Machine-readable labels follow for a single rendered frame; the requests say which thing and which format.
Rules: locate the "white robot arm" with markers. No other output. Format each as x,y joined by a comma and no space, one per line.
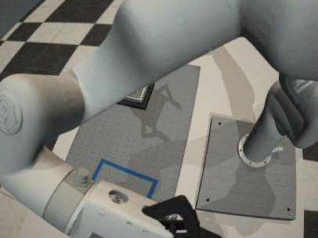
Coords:
148,40

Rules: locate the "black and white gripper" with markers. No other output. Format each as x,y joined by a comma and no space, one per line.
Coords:
127,214

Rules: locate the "blue tape outline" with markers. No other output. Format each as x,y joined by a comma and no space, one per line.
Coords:
154,181

